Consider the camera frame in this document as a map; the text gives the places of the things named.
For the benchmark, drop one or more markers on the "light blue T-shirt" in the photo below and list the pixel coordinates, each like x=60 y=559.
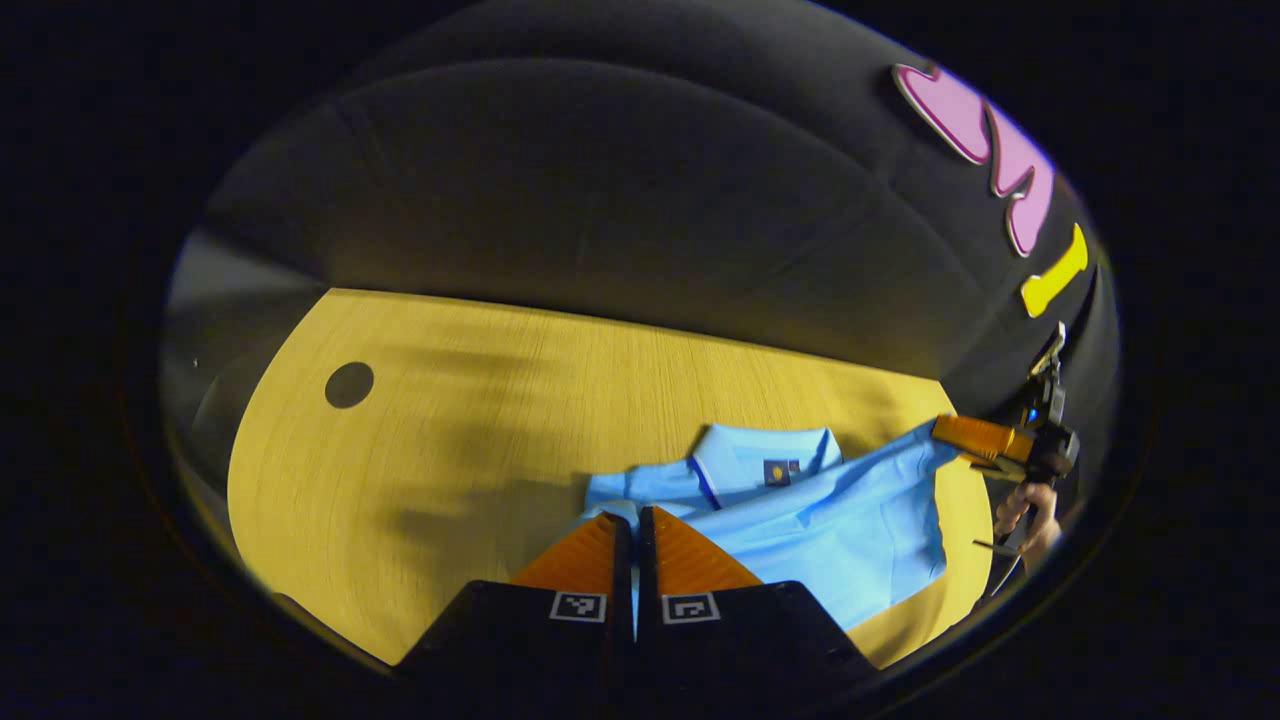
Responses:
x=830 y=530

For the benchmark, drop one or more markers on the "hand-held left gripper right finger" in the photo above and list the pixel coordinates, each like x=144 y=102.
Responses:
x=647 y=570

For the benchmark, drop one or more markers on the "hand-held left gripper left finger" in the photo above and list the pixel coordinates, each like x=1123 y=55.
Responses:
x=620 y=560

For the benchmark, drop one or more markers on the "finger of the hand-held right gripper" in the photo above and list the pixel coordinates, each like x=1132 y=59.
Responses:
x=985 y=438

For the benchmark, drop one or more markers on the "black backdrop cloth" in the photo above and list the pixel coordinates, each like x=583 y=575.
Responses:
x=600 y=180

